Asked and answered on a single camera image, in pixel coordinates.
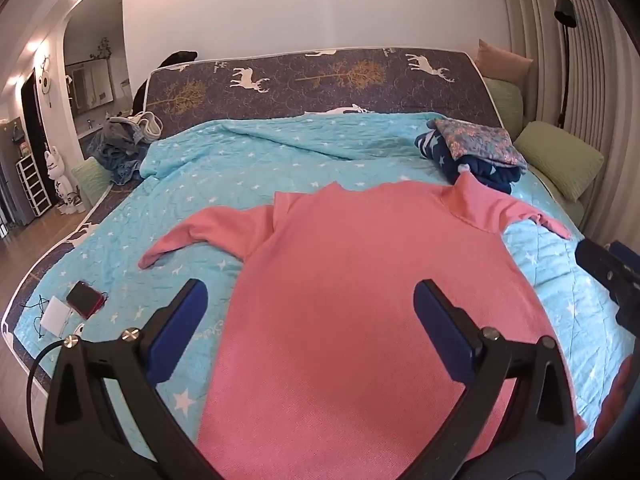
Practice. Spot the large green pillow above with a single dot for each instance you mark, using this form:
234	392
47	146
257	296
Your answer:
560	160

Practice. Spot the blue star print blanket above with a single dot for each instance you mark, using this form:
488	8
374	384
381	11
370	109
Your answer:
250	170

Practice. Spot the wall mirror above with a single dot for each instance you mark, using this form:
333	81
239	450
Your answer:
95	82

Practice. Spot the pink pillow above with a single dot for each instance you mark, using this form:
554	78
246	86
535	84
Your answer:
502	60

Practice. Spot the grey refrigerator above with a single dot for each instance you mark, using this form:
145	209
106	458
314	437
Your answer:
10	185

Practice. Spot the black floor lamp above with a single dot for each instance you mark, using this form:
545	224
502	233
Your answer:
565	60

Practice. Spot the white shelf rack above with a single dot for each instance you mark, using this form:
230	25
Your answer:
34	185

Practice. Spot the white pleated curtain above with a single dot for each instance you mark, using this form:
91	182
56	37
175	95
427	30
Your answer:
600	85

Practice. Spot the floral garment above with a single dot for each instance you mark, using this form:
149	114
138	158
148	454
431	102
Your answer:
480	140

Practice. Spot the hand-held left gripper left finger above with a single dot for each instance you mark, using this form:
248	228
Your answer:
181	320

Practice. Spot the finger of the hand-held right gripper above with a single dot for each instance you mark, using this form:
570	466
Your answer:
629	257
607	272

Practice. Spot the long green cushion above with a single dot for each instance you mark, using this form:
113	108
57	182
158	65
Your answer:
570	207

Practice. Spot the deer print mattress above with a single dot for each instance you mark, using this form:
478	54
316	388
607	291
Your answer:
300	85

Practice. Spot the navy star folded garment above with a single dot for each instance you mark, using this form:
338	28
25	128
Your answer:
436	154

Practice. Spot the white grey garment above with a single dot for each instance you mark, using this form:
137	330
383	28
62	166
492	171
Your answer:
147	127

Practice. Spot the white charger box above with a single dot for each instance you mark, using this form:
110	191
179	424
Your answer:
55	316

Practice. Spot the white bear figurine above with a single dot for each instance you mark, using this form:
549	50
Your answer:
61	180

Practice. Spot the red phone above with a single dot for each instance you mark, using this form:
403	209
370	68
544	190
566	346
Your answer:
86	300

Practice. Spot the black bag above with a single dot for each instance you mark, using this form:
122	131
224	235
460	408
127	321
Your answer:
179	58

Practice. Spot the small green pillow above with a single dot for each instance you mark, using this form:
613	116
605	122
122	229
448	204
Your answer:
92	182

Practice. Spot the pink sweater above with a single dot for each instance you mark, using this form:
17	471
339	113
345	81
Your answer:
350	280

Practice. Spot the denim clothes pile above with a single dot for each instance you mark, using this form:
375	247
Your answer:
117	152

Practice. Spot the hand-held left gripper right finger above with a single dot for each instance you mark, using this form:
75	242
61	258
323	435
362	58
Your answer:
444	325

